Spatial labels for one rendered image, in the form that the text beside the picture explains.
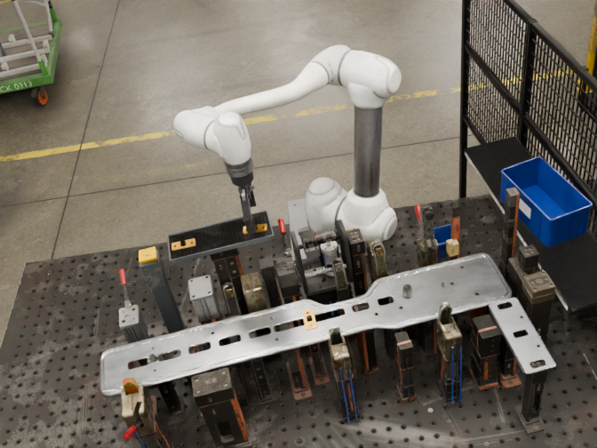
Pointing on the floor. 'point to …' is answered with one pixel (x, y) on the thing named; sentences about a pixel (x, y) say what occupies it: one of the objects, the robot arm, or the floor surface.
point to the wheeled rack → (30, 54)
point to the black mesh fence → (524, 95)
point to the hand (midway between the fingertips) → (251, 216)
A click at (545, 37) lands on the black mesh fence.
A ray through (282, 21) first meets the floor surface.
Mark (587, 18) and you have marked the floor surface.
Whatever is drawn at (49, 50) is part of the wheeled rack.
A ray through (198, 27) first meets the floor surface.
